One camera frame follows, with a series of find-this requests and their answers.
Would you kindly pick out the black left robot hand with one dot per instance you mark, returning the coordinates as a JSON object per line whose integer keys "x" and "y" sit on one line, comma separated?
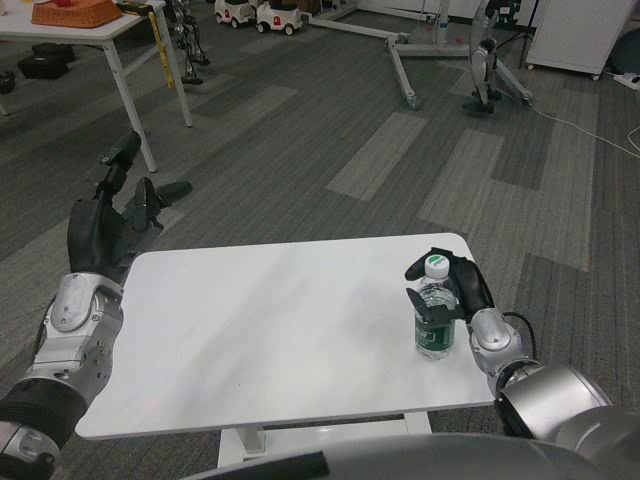
{"x": 92, "y": 237}

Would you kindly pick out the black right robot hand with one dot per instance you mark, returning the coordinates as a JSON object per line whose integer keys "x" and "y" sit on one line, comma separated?
{"x": 472, "y": 287}

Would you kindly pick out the clear green-label water bottle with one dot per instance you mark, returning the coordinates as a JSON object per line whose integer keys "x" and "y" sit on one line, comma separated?
{"x": 434, "y": 342}

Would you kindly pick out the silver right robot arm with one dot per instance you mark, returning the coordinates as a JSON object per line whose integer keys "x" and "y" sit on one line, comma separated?
{"x": 495, "y": 332}

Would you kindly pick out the silver robot chest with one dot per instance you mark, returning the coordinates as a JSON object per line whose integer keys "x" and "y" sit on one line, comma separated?
{"x": 450, "y": 462}

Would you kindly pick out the black shoe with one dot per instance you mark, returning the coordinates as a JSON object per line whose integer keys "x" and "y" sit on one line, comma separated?
{"x": 6, "y": 82}

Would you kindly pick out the black bag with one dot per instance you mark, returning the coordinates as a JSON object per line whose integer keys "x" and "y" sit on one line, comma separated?
{"x": 42, "y": 65}

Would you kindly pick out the yellow measuring tape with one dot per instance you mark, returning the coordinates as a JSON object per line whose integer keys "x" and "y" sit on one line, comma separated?
{"x": 162, "y": 52}

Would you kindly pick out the white side table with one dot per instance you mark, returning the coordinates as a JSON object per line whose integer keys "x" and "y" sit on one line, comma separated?
{"x": 75, "y": 31}

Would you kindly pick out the small black robot legs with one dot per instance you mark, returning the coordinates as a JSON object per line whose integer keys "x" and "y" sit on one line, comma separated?
{"x": 190, "y": 50}

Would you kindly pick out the silver hanging humanoid robot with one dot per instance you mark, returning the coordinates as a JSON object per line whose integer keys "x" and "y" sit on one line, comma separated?
{"x": 480, "y": 65}

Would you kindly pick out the orange wicker basket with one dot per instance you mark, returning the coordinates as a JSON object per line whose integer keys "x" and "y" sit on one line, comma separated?
{"x": 75, "y": 14}

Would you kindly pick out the white power strip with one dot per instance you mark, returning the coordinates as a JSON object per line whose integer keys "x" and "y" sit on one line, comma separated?
{"x": 629, "y": 80}

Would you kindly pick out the white toy car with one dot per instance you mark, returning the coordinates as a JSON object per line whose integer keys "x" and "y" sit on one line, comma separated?
{"x": 277, "y": 20}
{"x": 235, "y": 12}

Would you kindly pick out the white cabinet on casters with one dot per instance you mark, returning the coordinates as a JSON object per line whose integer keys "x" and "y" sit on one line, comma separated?
{"x": 575, "y": 35}

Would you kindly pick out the dark round cushion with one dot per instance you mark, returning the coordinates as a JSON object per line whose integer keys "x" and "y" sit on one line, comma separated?
{"x": 627, "y": 52}

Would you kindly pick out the white gantry frame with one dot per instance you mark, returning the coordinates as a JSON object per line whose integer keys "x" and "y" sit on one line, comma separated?
{"x": 402, "y": 75}

